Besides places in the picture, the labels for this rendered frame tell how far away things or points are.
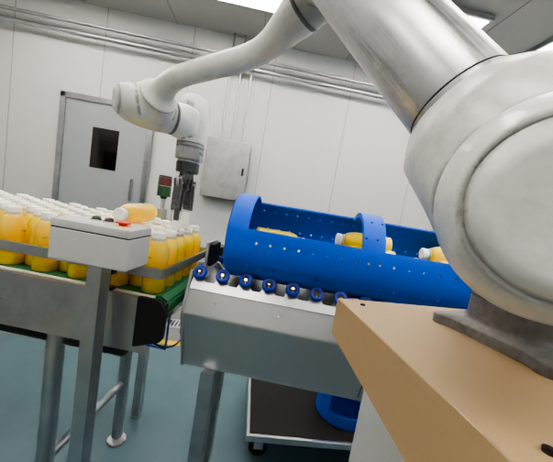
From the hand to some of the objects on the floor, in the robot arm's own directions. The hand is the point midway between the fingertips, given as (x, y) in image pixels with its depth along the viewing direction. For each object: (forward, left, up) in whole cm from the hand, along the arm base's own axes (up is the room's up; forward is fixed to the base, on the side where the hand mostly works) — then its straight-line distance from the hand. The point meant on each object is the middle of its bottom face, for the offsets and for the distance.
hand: (180, 221), depth 97 cm
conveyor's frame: (+31, +76, -105) cm, 133 cm away
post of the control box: (-14, +20, -111) cm, 114 cm away
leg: (0, -12, -111) cm, 112 cm away
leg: (+13, -16, -111) cm, 112 cm away
